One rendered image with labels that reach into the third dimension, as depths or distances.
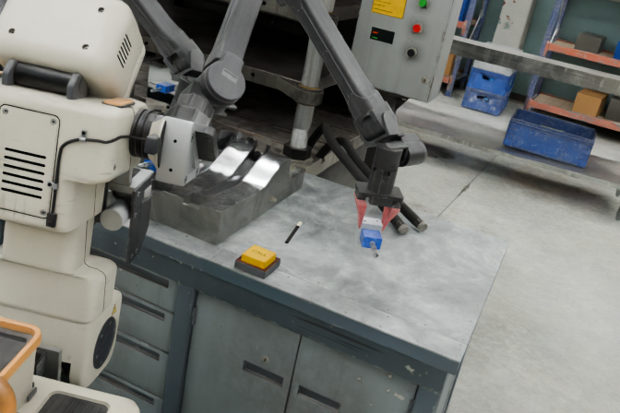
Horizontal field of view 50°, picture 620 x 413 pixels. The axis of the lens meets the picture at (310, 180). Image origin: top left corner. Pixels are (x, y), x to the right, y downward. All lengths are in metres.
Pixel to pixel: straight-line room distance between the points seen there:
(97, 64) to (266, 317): 0.77
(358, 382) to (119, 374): 0.72
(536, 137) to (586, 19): 3.02
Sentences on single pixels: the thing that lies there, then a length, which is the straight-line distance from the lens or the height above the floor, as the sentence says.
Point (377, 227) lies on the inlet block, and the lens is 1.54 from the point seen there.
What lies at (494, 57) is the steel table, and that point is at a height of 0.89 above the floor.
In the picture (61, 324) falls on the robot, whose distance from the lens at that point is 1.35.
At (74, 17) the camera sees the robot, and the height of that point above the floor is 1.35.
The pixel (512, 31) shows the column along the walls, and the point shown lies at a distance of 7.78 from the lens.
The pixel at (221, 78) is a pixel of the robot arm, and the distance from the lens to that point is 1.22.
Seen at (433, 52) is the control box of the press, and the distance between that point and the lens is 2.23.
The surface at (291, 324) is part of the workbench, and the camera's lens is 1.61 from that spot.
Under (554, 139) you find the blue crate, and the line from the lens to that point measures 5.14.
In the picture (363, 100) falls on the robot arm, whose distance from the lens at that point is 1.46.
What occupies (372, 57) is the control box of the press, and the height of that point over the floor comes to 1.17.
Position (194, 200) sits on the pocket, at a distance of 1.69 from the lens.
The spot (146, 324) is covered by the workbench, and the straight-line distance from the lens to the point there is 1.87.
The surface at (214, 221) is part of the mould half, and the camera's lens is 1.62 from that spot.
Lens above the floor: 1.58
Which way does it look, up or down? 21 degrees down
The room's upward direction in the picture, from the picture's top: 11 degrees clockwise
